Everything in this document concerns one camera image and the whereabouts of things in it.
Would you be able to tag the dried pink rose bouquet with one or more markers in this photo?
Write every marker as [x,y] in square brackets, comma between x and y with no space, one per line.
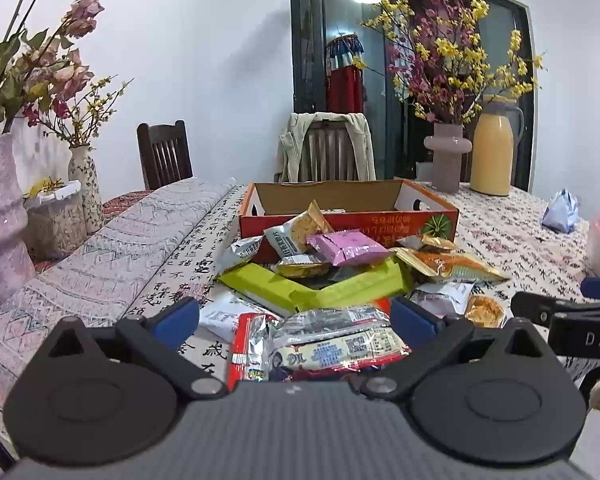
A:
[72,77]

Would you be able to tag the red patterned cloth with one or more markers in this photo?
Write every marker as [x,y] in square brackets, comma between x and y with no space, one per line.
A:
[125,200]

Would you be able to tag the blue and white plastic bag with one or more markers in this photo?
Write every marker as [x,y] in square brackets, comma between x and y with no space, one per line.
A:
[560,210]

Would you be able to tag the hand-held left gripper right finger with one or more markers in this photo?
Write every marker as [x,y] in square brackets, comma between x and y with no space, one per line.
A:
[412,322]

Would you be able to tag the grey zigzag patterned cloth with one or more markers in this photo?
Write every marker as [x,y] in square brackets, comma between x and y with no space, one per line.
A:
[105,260]

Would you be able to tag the orange snack packet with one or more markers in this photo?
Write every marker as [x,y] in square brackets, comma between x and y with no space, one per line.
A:
[455,265]

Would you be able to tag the dark wooden chair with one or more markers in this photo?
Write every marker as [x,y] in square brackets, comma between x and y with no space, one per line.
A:
[165,155]

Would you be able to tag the small gold snack packet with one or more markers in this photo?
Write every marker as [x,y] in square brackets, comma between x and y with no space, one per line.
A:
[437,242]

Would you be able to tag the yellow flower sprig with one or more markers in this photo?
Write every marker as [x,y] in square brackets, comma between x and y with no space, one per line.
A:
[45,185]

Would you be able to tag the red cardboard box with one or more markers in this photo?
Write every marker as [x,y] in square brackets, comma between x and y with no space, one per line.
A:
[350,220]

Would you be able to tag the red snack packet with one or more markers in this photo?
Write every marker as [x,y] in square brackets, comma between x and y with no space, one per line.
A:
[247,350]

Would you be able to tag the pink snack packet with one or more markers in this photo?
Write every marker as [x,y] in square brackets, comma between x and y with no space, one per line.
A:
[347,247]

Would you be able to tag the brown slatted wooden chair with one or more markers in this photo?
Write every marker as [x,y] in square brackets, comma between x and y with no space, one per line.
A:
[330,150]

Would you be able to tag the large pink textured vase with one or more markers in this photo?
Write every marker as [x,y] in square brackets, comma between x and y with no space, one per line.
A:
[0,210]

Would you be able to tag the dark framed glass door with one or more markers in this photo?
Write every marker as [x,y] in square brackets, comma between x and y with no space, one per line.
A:
[395,135]

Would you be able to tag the lime green snack packet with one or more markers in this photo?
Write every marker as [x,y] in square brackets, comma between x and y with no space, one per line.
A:
[360,282]
[260,285]

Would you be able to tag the cracker snack packet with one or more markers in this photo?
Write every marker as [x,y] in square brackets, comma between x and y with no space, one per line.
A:
[295,232]

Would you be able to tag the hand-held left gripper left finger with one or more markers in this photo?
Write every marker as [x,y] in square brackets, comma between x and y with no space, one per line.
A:
[177,320]

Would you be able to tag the clear lidded food container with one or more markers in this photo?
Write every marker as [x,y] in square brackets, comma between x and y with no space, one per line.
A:
[55,225]

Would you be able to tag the yellow thermos jug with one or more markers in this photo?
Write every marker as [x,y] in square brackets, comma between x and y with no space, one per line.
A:
[492,155]

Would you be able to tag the beige jacket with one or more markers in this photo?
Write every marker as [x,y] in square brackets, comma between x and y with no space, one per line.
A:
[292,150]

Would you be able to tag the red and blue hanging garment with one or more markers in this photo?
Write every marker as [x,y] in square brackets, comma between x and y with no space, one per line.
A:
[345,85]

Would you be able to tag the small floral ceramic vase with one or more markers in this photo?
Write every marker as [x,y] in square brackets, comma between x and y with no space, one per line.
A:
[87,195]

